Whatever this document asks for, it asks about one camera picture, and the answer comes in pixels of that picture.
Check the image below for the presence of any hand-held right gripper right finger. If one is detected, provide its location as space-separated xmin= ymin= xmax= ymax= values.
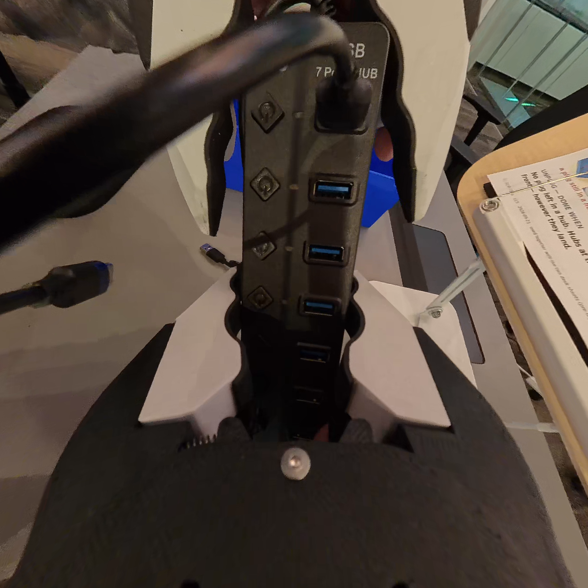
xmin=338 ymin=276 xmax=453 ymax=433

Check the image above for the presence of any blue usb cable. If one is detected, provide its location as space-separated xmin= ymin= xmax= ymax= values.
xmin=0 ymin=11 xmax=375 ymax=318

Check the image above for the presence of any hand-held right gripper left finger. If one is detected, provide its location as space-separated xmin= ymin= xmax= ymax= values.
xmin=138 ymin=279 xmax=251 ymax=432

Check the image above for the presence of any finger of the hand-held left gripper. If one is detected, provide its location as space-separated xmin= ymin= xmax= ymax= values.
xmin=372 ymin=0 xmax=484 ymax=226
xmin=150 ymin=0 xmax=244 ymax=236

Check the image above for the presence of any instruction sheet on stand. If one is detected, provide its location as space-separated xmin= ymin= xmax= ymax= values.
xmin=458 ymin=115 xmax=588 ymax=492

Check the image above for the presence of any black usb hub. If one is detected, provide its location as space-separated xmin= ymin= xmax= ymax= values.
xmin=241 ymin=19 xmax=392 ymax=442

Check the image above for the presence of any blue plastic bin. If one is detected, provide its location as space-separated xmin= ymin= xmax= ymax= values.
xmin=224 ymin=97 xmax=398 ymax=230

